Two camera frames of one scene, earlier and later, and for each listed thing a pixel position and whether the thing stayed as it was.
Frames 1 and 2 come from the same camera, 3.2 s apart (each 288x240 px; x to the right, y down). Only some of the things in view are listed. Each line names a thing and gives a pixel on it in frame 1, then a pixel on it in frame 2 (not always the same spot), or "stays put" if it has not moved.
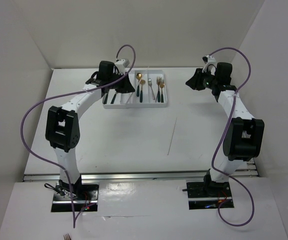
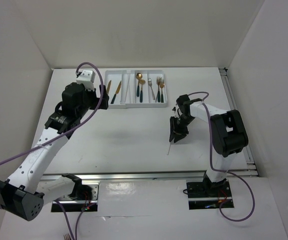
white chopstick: (148, 66) → (128, 86)
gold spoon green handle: (141, 82) stays put
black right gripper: (195, 81) → (175, 130)
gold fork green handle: (158, 80) stays put
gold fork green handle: (162, 85) stays put
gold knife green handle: (112, 100) stays put
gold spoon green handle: (138, 76) stays put
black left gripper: (126, 86) → (96, 100)
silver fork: (150, 84) stays put
